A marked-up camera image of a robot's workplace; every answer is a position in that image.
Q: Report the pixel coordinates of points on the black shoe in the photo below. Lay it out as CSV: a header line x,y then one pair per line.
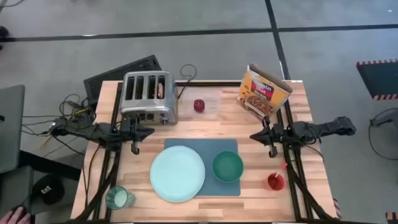
x,y
3,31

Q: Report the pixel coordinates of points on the yellow raisin bran cereal box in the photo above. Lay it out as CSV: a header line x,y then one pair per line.
x,y
261,93

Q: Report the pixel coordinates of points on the clear plastic container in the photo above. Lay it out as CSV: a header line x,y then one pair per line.
x,y
211,105

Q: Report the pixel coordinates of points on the green bowl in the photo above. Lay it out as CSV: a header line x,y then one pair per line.
x,y
227,166

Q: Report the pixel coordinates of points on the grey laptop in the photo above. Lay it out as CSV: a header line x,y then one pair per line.
x,y
11,127

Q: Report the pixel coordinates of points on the silver four-slot toaster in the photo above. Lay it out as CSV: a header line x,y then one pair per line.
x,y
146,105

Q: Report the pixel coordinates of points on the black mat with striped edge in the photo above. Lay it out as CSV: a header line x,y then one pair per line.
x,y
379,79

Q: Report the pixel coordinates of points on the person's hand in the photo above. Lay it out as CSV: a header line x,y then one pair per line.
x,y
15,216

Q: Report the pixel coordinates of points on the black cap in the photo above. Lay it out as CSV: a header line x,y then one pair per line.
x,y
48,189

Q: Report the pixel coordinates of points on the red cup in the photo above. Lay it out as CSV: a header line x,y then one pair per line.
x,y
275,183

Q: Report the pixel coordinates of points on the black perforated panel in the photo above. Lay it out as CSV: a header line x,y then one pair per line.
x,y
99,82

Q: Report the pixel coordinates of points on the grey floor device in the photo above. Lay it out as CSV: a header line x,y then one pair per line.
x,y
385,118

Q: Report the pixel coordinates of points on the striped floor marker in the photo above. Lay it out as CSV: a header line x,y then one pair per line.
x,y
392,217

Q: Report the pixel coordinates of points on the brown toast slice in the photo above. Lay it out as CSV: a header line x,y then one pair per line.
x,y
160,91

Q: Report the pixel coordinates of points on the orange plastic spoon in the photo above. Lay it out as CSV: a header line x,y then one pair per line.
x,y
283,166

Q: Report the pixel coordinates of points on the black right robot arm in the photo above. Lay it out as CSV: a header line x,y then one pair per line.
x,y
326,127

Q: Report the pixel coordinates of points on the green glass tumbler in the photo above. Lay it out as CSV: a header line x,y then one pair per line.
x,y
119,198

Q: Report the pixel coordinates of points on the dark grey desk pad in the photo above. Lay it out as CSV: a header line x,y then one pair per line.
x,y
15,186

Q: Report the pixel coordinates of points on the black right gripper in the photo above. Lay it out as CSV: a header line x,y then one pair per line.
x,y
275,133

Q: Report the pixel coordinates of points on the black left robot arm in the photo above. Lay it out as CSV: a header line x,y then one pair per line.
x,y
93,132

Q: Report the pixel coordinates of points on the blue placemat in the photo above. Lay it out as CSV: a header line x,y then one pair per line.
x,y
217,146

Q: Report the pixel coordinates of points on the light blue plate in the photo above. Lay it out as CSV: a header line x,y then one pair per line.
x,y
177,174

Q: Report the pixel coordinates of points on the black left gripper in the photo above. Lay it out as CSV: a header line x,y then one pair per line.
x,y
130,132

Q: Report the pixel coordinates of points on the black aluminium table frame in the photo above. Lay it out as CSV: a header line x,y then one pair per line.
x,y
217,83

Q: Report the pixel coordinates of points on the dark red apple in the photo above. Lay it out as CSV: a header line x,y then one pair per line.
x,y
199,105

